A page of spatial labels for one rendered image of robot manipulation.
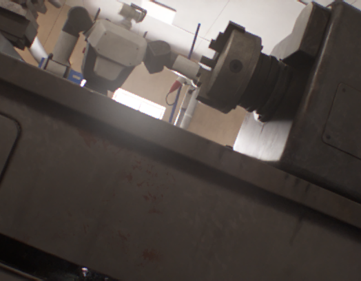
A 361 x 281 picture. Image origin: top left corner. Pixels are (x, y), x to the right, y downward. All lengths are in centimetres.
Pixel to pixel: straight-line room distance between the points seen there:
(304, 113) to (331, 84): 11
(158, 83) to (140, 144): 754
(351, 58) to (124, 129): 60
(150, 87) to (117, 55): 648
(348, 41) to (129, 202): 68
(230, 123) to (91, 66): 681
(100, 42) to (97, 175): 109
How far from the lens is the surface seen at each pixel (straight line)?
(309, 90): 103
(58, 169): 89
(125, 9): 196
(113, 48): 190
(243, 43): 113
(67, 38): 195
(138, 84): 837
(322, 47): 108
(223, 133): 851
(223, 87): 111
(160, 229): 90
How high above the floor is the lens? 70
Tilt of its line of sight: 7 degrees up
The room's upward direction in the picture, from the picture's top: 22 degrees clockwise
